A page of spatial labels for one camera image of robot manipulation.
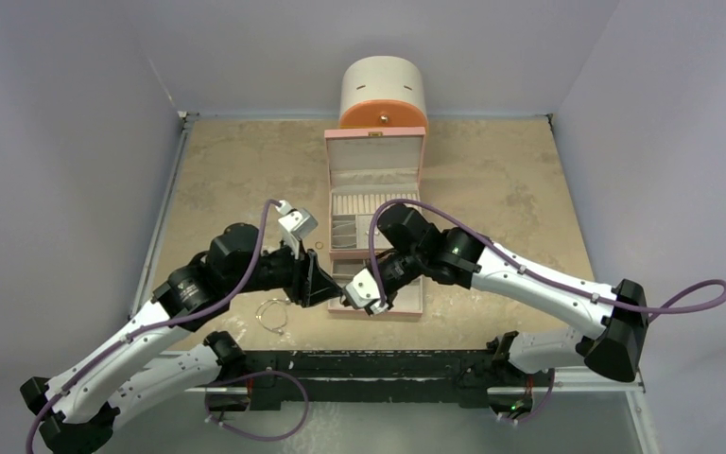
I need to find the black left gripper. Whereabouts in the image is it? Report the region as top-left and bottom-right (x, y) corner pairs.
(228, 234), (342, 306)

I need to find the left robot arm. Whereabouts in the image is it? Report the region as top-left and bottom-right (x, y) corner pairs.
(20, 223), (340, 453)

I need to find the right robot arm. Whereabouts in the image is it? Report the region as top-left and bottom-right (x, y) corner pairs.
(370, 201), (649, 385)

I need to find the pink jewelry box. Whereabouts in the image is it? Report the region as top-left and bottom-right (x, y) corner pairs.
(324, 127), (426, 260)

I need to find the pink box pull-out drawer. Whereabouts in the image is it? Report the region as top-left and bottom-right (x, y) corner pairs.
(328, 258), (424, 317)

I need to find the silver pearl bangle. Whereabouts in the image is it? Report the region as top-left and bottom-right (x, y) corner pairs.
(254, 299), (291, 336)

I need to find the round beige orange box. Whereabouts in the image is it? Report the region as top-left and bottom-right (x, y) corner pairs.
(338, 56), (428, 129)

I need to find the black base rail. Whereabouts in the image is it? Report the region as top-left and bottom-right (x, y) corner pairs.
(184, 348), (555, 411)

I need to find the aluminium frame rail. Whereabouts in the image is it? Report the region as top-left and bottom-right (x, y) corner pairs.
(75, 113), (200, 454)

